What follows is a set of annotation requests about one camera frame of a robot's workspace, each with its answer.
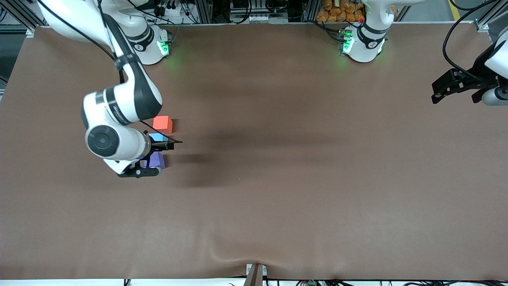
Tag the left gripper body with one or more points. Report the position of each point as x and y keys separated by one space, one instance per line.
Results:
x=483 y=68

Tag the blue foam block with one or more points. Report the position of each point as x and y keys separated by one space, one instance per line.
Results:
x=158 y=137

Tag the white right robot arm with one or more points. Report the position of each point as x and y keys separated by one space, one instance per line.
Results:
x=119 y=107

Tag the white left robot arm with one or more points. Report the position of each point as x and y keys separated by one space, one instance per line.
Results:
x=363 y=39

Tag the purple foam block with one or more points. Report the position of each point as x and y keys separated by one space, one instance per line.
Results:
x=156 y=160

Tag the orange foam block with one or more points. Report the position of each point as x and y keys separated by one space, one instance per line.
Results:
x=164 y=124

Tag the brown table cloth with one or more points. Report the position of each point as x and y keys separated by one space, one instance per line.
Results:
x=254 y=206

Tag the pile of orange packets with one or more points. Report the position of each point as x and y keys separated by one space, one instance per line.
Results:
x=337 y=10

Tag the black plug cluster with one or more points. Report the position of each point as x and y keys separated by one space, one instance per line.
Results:
x=164 y=8

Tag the grey metal equipment rack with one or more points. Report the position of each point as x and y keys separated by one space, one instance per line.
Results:
x=204 y=10

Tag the white power strip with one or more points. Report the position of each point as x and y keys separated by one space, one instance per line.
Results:
x=254 y=18

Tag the green terminal connector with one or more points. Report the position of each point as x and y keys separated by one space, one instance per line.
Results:
x=311 y=283

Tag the aluminium frame profile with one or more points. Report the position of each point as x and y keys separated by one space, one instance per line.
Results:
x=16 y=16
x=481 y=26

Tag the brown post with white bracket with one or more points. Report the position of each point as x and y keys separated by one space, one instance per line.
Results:
x=255 y=276

